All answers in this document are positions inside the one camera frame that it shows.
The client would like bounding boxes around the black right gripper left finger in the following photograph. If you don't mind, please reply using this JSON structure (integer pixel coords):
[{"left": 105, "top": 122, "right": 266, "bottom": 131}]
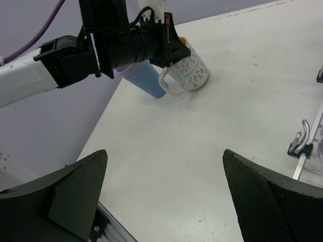
[{"left": 1, "top": 150, "right": 107, "bottom": 241}]

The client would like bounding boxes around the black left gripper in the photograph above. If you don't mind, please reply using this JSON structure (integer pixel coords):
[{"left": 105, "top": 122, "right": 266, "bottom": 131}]
[{"left": 105, "top": 6, "right": 191, "bottom": 76}]

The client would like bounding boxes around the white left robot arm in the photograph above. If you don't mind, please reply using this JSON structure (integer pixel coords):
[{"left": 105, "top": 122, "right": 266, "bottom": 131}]
[{"left": 1, "top": 1, "right": 191, "bottom": 107}]

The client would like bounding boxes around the lavender plastic cup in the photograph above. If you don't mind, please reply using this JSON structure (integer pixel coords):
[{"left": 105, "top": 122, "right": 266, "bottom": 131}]
[{"left": 116, "top": 63, "right": 143, "bottom": 78}]

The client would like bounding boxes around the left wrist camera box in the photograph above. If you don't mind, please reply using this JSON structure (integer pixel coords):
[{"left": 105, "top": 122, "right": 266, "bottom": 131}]
[{"left": 138, "top": 0, "right": 165, "bottom": 19}]

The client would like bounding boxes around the silver metal dish rack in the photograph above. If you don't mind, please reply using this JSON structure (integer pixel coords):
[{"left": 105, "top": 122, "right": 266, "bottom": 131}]
[{"left": 287, "top": 65, "right": 323, "bottom": 180}]

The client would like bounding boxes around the light blue plastic cup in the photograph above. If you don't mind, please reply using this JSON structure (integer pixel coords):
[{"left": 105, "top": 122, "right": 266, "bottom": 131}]
[{"left": 126, "top": 62, "right": 166, "bottom": 98}]

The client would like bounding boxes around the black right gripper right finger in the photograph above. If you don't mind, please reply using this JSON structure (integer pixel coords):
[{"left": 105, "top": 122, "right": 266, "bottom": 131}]
[{"left": 223, "top": 149, "right": 322, "bottom": 241}]

